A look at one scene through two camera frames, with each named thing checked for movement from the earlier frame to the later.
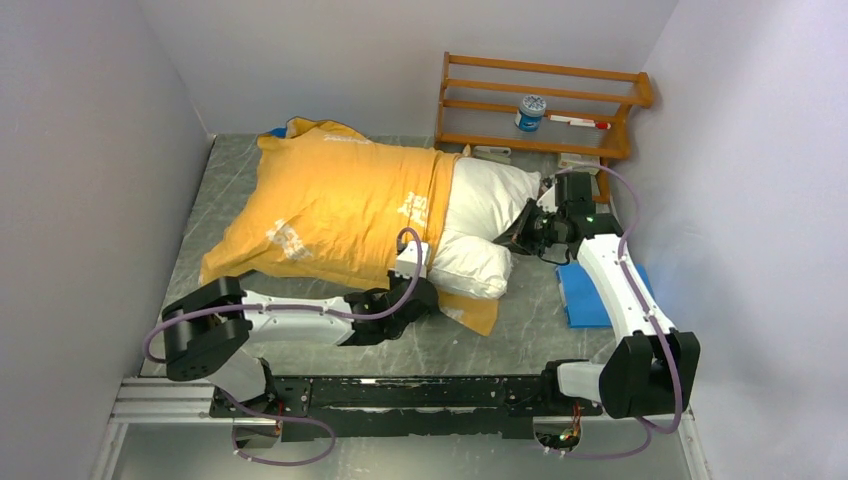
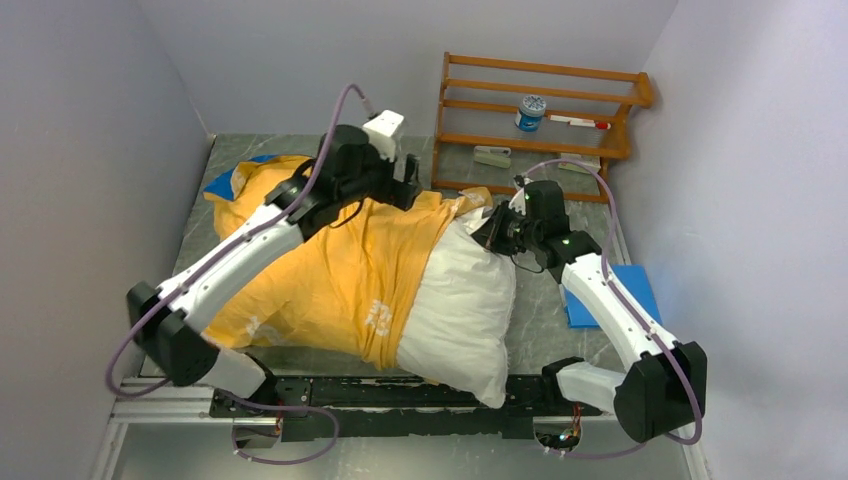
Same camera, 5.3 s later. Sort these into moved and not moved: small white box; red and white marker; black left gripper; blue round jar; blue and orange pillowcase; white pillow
Moved: white pillow; black left gripper; blue and orange pillowcase
Not moved: small white box; blue round jar; red and white marker
